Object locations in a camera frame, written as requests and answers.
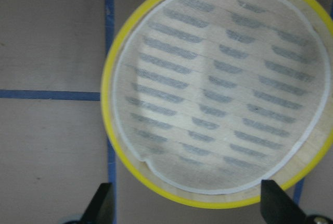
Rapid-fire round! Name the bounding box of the yellow bamboo steamer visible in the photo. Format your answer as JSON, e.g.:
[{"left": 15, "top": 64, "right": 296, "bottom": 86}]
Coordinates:
[{"left": 101, "top": 0, "right": 332, "bottom": 209}]

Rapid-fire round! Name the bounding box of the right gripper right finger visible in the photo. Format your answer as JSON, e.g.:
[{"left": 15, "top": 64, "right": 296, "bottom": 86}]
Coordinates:
[{"left": 260, "top": 180, "right": 310, "bottom": 224}]

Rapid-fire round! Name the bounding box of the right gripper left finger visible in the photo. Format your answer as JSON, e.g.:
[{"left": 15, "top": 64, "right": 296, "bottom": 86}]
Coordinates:
[{"left": 78, "top": 183, "right": 114, "bottom": 224}]

